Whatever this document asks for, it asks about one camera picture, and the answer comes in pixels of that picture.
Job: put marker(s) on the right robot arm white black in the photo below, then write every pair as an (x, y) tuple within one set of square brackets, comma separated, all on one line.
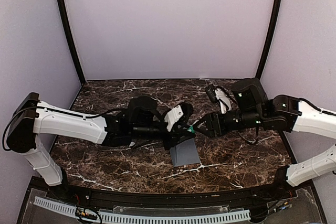
[(282, 113)]

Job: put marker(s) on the black right corner frame post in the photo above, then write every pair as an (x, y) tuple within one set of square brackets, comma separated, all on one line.
[(269, 37)]

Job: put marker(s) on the grey-blue paper envelope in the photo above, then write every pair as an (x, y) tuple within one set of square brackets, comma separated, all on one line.
[(185, 153)]

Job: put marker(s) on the black front table rail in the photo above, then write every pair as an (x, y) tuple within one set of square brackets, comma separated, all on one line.
[(254, 197)]

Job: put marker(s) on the small circuit board with wires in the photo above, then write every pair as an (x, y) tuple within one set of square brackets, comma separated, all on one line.
[(86, 215)]

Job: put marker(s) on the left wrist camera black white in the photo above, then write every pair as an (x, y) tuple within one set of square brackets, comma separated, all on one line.
[(179, 113)]

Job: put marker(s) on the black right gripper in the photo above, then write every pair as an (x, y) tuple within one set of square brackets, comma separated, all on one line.
[(209, 121)]

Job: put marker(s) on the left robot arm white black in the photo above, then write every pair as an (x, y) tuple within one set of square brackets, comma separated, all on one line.
[(140, 120)]

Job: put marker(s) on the black corner frame post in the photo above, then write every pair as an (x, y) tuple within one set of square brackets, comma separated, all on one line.
[(269, 37), (70, 41)]

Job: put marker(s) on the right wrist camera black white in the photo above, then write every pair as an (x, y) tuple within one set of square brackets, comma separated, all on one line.
[(220, 96)]

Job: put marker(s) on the green white glue stick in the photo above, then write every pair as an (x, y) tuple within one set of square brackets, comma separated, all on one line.
[(191, 129)]

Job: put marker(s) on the black left corner frame post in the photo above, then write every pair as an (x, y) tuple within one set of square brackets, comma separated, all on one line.
[(70, 41)]

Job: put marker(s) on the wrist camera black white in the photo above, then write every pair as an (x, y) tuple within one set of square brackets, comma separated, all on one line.
[(179, 113), (220, 96)]

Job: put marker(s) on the grey slotted cable duct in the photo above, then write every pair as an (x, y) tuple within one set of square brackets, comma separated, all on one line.
[(122, 214)]

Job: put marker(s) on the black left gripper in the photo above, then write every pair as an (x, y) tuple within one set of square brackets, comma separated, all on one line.
[(175, 138)]

